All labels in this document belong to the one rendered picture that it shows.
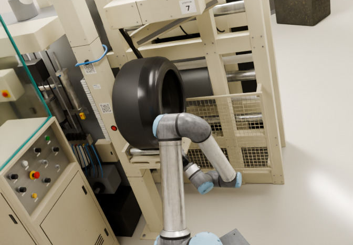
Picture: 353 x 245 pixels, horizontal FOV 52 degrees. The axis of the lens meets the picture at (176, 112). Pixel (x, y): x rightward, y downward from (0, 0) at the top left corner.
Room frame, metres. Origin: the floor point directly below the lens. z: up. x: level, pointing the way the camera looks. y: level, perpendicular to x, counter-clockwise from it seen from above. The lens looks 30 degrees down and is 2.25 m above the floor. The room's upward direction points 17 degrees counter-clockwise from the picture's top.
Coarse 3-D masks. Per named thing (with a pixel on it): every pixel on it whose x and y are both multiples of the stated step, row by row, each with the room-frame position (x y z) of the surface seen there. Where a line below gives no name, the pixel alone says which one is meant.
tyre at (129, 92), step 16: (128, 64) 2.08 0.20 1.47; (144, 64) 2.00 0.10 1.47; (160, 64) 2.01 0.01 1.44; (128, 80) 1.93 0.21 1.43; (144, 80) 1.88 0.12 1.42; (160, 80) 1.91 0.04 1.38; (176, 80) 2.25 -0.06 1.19; (112, 96) 1.94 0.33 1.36; (128, 96) 1.86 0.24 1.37; (144, 96) 1.82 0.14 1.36; (160, 96) 1.85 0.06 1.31; (176, 96) 2.26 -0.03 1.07; (128, 112) 1.82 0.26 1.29; (144, 112) 1.78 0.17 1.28; (160, 112) 1.80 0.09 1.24; (176, 112) 2.20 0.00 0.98; (128, 128) 1.81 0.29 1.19; (144, 128) 1.77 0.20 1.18; (144, 144) 1.82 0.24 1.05
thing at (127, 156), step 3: (126, 144) 2.04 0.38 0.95; (129, 144) 2.03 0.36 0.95; (126, 147) 2.00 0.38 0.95; (129, 147) 2.02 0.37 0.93; (132, 147) 2.05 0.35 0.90; (135, 147) 2.08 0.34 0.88; (123, 150) 1.97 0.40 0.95; (126, 150) 1.98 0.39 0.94; (123, 153) 1.96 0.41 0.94; (126, 153) 1.97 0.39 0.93; (129, 153) 1.99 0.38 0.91; (123, 156) 1.97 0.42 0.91; (126, 156) 1.96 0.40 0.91; (129, 156) 1.98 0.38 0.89; (126, 159) 1.96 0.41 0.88; (129, 159) 1.97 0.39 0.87; (126, 162) 1.97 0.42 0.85
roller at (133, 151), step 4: (132, 148) 2.01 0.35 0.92; (136, 148) 1.99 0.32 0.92; (152, 148) 1.94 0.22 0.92; (156, 148) 1.93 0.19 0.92; (132, 152) 1.98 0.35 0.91; (136, 152) 1.97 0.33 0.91; (140, 152) 1.96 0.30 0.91; (144, 152) 1.95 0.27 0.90; (148, 152) 1.93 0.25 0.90; (152, 152) 1.92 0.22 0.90; (156, 152) 1.91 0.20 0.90
